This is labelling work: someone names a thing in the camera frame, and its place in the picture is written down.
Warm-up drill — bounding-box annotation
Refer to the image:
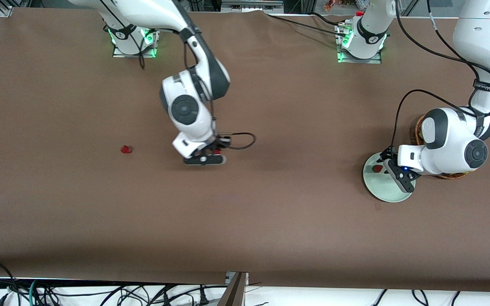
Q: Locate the pale green plate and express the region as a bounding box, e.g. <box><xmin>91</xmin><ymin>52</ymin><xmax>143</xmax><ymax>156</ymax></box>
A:
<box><xmin>363</xmin><ymin>153</ymin><xmax>416</xmax><ymax>203</ymax></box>

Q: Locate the brown wicker basket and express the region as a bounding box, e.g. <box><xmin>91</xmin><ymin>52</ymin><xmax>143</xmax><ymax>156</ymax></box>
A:
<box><xmin>415</xmin><ymin>114</ymin><xmax>470</xmax><ymax>180</ymax></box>

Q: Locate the brown table cover sheet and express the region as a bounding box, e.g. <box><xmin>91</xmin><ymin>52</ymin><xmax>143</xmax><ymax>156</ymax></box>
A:
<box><xmin>0</xmin><ymin>8</ymin><xmax>490</xmax><ymax>293</ymax></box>

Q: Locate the grey metal box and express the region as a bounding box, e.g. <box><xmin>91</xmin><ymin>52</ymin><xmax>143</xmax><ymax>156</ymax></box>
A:
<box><xmin>221</xmin><ymin>0</ymin><xmax>284</xmax><ymax>13</ymax></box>

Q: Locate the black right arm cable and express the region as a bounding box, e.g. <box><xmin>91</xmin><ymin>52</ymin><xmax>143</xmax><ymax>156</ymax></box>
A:
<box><xmin>137</xmin><ymin>25</ymin><xmax>256</xmax><ymax>150</ymax></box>

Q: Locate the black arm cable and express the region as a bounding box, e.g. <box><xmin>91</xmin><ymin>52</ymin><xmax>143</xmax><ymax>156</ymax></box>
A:
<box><xmin>137</xmin><ymin>25</ymin><xmax>256</xmax><ymax>150</ymax></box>
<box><xmin>391</xmin><ymin>0</ymin><xmax>490</xmax><ymax>150</ymax></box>

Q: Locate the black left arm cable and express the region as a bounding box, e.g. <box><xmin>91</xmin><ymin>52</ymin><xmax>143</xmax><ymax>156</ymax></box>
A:
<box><xmin>391</xmin><ymin>0</ymin><xmax>490</xmax><ymax>150</ymax></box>

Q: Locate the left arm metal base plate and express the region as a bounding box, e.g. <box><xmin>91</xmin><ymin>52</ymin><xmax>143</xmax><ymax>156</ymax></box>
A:
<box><xmin>336</xmin><ymin>21</ymin><xmax>382</xmax><ymax>64</ymax></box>

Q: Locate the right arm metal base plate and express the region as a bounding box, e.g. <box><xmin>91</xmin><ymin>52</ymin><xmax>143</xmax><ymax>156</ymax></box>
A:
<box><xmin>112</xmin><ymin>25</ymin><xmax>161</xmax><ymax>58</ymax></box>

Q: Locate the long black table cable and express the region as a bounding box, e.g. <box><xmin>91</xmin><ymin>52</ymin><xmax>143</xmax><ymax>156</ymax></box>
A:
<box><xmin>264</xmin><ymin>11</ymin><xmax>352</xmax><ymax>37</ymax></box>

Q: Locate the aluminium frame profile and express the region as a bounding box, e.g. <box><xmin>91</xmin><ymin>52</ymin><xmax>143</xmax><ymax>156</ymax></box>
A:
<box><xmin>217</xmin><ymin>272</ymin><xmax>249</xmax><ymax>306</ymax></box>

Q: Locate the black cable with plug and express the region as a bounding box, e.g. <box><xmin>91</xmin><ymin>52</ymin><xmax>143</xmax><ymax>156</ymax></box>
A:
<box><xmin>160</xmin><ymin>286</ymin><xmax>211</xmax><ymax>306</ymax></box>

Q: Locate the short black table cable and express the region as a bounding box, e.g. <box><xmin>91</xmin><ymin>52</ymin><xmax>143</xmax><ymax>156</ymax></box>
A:
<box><xmin>311</xmin><ymin>12</ymin><xmax>348</xmax><ymax>27</ymax></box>

